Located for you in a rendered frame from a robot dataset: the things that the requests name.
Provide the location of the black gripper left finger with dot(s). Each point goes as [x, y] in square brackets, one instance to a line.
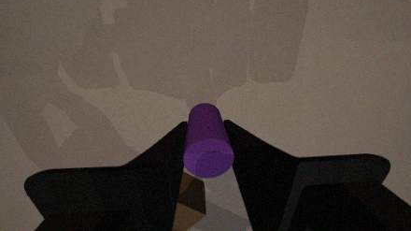
[147, 186]

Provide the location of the brown square block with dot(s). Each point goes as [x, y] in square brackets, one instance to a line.
[191, 203]

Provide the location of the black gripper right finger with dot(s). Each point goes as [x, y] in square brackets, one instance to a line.
[271, 181]

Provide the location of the purple cylinder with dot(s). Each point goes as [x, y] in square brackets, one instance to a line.
[208, 152]

